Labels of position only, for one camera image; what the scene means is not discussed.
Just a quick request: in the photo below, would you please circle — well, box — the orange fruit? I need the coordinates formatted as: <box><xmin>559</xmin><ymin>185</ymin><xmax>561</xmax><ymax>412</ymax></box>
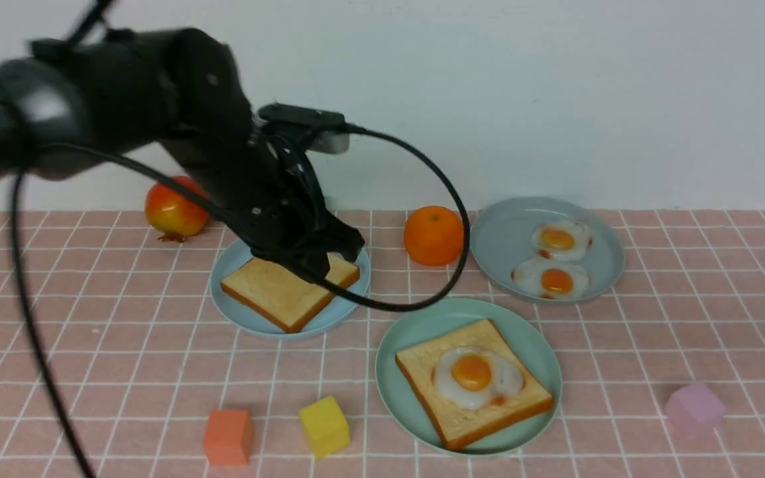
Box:
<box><xmin>403</xmin><ymin>206</ymin><xmax>466</xmax><ymax>267</ymax></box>

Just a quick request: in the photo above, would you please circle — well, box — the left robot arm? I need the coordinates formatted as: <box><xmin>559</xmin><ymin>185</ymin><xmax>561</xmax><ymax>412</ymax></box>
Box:
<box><xmin>0</xmin><ymin>28</ymin><xmax>365</xmax><ymax>275</ymax></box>

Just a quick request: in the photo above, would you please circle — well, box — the teal green plate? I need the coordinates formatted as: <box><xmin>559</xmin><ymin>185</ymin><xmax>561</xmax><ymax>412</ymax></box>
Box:
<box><xmin>375</xmin><ymin>297</ymin><xmax>564</xmax><ymax>457</ymax></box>

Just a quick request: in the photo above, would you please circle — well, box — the pink foam cube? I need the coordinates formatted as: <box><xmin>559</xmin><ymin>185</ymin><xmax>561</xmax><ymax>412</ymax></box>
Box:
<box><xmin>663</xmin><ymin>382</ymin><xmax>726</xmax><ymax>436</ymax></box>

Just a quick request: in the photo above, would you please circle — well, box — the orange foam cube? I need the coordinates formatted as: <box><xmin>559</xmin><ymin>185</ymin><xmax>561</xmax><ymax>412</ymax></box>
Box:
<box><xmin>203</xmin><ymin>409</ymin><xmax>253</xmax><ymax>468</ymax></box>

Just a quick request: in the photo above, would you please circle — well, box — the red yellow pomegranate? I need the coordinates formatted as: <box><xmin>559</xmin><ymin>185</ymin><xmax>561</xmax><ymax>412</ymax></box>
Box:
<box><xmin>143</xmin><ymin>183</ymin><xmax>210</xmax><ymax>243</ymax></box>

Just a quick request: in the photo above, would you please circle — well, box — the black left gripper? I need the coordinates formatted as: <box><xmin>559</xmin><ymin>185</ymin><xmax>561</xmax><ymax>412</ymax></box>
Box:
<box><xmin>160</xmin><ymin>122</ymin><xmax>365</xmax><ymax>279</ymax></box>

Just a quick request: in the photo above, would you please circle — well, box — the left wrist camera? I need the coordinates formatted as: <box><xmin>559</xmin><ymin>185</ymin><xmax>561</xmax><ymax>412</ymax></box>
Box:
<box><xmin>256</xmin><ymin>103</ymin><xmax>350</xmax><ymax>155</ymax></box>

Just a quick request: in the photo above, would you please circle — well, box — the yellow foam cube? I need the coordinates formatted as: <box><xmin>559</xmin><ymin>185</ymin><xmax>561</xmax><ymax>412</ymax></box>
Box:
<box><xmin>298</xmin><ymin>394</ymin><xmax>351</xmax><ymax>460</ymax></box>

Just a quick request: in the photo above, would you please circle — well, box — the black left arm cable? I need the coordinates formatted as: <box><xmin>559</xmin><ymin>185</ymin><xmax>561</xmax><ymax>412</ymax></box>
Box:
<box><xmin>9</xmin><ymin>125</ymin><xmax>471</xmax><ymax>478</ymax></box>

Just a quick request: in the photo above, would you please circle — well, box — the pink checked tablecloth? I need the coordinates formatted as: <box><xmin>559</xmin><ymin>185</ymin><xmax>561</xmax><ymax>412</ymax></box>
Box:
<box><xmin>25</xmin><ymin>210</ymin><xmax>765</xmax><ymax>477</ymax></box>

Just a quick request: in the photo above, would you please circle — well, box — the grey blue egg plate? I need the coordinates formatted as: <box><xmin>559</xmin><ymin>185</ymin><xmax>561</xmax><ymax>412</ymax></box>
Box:
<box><xmin>470</xmin><ymin>196</ymin><xmax>626</xmax><ymax>305</ymax></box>

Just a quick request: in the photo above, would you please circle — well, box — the toast slice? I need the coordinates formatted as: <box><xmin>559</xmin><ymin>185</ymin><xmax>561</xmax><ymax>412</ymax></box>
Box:
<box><xmin>220</xmin><ymin>257</ymin><xmax>338</xmax><ymax>333</ymax></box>
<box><xmin>395</xmin><ymin>319</ymin><xmax>554</xmax><ymax>451</ymax></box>

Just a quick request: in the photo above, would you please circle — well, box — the light blue plate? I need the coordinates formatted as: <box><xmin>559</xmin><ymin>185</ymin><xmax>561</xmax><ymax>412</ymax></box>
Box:
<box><xmin>209</xmin><ymin>239</ymin><xmax>357</xmax><ymax>340</ymax></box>

